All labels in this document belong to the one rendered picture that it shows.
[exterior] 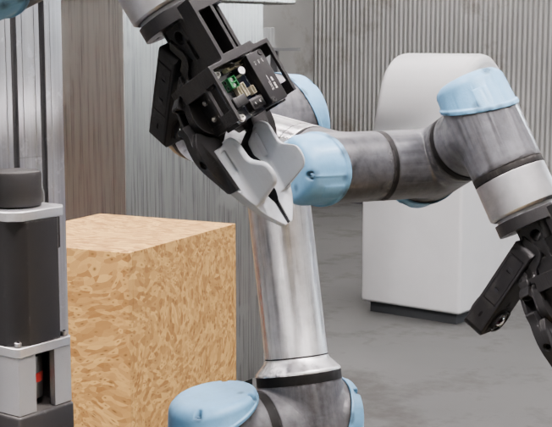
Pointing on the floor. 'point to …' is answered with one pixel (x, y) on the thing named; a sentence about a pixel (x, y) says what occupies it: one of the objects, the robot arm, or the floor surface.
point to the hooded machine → (387, 217)
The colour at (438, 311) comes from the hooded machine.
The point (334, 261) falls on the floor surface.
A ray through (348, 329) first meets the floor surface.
